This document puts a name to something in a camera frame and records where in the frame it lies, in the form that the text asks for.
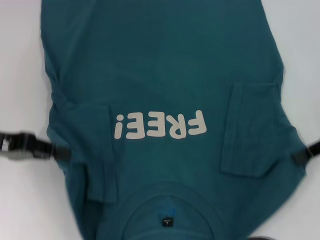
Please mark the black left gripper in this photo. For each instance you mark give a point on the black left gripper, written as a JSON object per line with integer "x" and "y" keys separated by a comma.
{"x": 17, "y": 146}

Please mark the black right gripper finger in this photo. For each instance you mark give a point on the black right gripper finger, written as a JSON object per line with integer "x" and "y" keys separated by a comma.
{"x": 301, "y": 157}

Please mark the teal FREE! print t-shirt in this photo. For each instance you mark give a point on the teal FREE! print t-shirt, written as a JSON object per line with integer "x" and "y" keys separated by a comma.
{"x": 162, "y": 62}

